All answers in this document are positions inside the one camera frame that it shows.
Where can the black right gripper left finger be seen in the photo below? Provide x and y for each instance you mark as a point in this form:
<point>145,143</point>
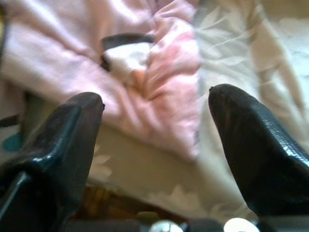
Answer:
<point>60,145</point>

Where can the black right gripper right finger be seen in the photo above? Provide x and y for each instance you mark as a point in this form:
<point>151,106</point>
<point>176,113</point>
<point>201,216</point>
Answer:
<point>260,149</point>

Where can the pink cartoon print blanket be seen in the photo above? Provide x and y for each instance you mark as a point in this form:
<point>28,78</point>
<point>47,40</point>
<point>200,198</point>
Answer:
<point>72,60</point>

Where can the beige floral bed sheet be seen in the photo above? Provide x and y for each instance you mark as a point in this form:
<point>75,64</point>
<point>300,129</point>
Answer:
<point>241,48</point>

